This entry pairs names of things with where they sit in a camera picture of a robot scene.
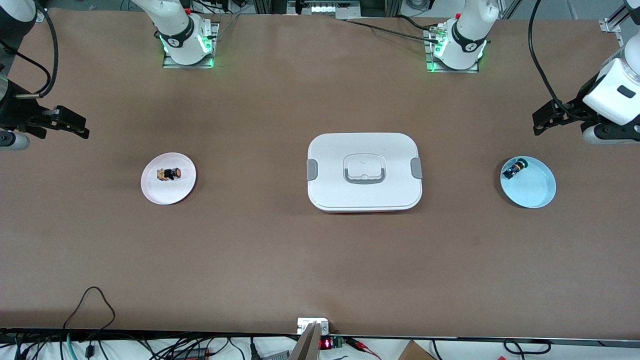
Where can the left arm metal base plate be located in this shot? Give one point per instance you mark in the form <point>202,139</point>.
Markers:
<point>430,55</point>

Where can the pink round plate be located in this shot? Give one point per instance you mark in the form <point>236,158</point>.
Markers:
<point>170,192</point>

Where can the white light bar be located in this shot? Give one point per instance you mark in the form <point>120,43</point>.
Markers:
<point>332,8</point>

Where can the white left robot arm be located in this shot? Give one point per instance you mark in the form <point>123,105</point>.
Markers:
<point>467,30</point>

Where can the small white socket box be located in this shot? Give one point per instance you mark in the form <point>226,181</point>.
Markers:
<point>302,325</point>

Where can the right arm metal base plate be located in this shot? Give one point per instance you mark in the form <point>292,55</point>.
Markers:
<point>212,50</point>

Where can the red LED display board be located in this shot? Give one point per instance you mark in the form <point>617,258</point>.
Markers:
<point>327,343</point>

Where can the blue push button switch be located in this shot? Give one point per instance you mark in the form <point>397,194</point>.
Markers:
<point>515,169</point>

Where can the brown cardboard piece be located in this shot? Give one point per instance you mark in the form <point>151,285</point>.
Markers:
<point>415,351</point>

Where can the aluminium corner bracket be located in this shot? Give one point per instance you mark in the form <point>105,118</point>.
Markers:
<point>612,22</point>

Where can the light blue round plate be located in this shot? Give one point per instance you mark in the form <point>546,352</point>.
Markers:
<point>532,190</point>

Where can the red clip lead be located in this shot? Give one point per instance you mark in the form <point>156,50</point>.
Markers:
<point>362,346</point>

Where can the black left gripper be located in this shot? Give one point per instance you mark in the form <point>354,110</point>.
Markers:
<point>568,111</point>

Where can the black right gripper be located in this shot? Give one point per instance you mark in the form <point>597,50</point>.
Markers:
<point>19,114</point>

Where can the white lidded box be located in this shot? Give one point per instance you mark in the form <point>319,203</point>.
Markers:
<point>365,150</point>

